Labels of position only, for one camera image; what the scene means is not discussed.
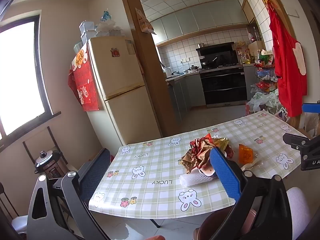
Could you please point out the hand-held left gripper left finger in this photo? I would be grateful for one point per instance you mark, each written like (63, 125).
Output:
(95, 172)

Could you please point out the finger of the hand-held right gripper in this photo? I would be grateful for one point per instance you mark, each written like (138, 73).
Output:
(297, 141)
(311, 107)

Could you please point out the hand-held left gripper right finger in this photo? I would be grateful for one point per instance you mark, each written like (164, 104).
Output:
(225, 172)

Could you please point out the white bubble wrap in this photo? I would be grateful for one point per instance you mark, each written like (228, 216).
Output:
(197, 180)

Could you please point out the brown plastic trash bin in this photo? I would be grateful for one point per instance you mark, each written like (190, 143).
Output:
(215, 227)

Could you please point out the clear plastic container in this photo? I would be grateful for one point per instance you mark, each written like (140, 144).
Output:
(251, 167)

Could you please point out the orange snack packet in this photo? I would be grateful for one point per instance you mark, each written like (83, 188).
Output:
(245, 155)

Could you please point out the yellow red snack wrapper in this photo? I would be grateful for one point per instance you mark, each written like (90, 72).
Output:
(222, 142)

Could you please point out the gold crumpled wrapper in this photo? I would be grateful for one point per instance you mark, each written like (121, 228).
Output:
(195, 160)

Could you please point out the red foil wrapper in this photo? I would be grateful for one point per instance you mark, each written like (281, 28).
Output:
(200, 142)

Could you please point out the red apron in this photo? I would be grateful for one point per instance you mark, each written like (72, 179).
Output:
(287, 67)

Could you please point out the electric pressure cooker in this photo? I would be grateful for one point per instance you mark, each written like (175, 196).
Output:
(48, 165)

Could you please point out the pile of plastic bags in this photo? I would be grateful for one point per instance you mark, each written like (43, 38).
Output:
(262, 101)

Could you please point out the person's right leg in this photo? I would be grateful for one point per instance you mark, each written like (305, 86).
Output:
(298, 210)

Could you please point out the person's leg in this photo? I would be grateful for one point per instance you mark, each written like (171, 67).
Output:
(20, 223)
(298, 210)

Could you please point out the checked bunny print tablecloth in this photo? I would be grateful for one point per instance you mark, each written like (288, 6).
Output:
(155, 160)

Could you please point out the group of condiment bottles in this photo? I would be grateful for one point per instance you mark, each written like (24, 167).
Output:
(246, 56)

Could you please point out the red printed hanging cloth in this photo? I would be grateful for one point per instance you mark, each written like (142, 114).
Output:
(85, 90)

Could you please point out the black stove oven unit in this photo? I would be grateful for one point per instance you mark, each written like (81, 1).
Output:
(222, 87)

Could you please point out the grey lower kitchen cabinets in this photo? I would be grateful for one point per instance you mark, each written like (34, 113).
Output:
(182, 95)

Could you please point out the grey kitchen cabinets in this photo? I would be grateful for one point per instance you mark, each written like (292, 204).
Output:
(182, 95)
(200, 20)

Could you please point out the person's left leg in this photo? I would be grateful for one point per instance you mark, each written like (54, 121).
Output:
(20, 223)

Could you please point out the beige refrigerator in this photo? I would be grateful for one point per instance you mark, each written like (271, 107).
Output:
(117, 80)

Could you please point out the steel cooking pot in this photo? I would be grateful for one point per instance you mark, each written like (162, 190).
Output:
(193, 69)

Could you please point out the black range hood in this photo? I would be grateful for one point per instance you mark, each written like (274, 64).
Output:
(216, 55)

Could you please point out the white kettle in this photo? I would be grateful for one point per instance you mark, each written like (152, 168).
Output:
(167, 71)

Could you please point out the red fridge magnet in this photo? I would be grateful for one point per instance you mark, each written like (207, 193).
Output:
(115, 52)

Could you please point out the dark framed window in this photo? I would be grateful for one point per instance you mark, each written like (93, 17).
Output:
(17, 75)

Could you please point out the small pot on hood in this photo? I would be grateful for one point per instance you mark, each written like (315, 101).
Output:
(200, 45)

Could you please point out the white storage boxes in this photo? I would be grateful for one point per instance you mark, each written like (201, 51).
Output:
(87, 31)

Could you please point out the grey upper kitchen cabinets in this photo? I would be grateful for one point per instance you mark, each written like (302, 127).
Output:
(200, 20)

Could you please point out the hanging paper calendar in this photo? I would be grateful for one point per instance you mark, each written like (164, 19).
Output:
(145, 21)

